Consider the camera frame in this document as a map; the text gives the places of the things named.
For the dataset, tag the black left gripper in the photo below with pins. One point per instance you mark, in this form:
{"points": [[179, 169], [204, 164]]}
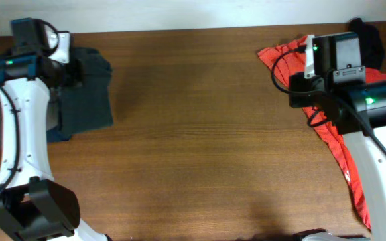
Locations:
{"points": [[75, 77]]}

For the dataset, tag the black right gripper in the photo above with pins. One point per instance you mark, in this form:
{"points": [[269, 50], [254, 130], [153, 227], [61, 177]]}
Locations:
{"points": [[297, 82]]}

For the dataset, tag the dark green Nike t-shirt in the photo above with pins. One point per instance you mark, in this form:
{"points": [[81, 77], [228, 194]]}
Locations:
{"points": [[85, 107]]}

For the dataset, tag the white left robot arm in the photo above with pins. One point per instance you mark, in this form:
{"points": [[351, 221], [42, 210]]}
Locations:
{"points": [[32, 205]]}

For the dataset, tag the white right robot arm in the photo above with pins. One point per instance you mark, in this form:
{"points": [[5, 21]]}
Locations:
{"points": [[358, 111]]}

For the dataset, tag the black garment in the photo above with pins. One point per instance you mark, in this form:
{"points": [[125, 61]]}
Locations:
{"points": [[371, 45]]}

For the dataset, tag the dark base block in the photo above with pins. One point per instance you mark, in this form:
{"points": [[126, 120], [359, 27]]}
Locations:
{"points": [[320, 234]]}

